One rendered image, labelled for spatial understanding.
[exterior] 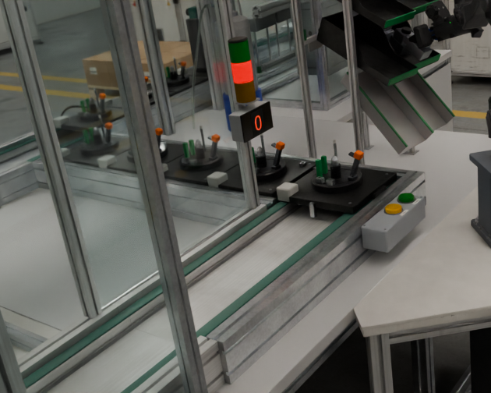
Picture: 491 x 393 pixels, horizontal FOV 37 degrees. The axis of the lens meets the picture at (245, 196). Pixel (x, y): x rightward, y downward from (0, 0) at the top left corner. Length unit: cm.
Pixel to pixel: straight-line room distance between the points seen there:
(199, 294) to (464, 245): 67
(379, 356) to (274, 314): 28
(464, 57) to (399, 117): 407
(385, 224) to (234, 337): 53
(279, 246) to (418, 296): 37
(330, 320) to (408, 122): 81
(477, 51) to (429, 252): 443
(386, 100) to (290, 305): 86
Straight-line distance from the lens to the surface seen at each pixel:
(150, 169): 114
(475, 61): 623
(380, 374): 171
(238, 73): 180
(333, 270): 171
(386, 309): 165
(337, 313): 164
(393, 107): 223
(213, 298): 165
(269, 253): 180
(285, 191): 196
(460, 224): 199
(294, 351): 154
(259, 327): 151
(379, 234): 176
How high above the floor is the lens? 175
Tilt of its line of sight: 23 degrees down
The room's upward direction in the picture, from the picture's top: 9 degrees counter-clockwise
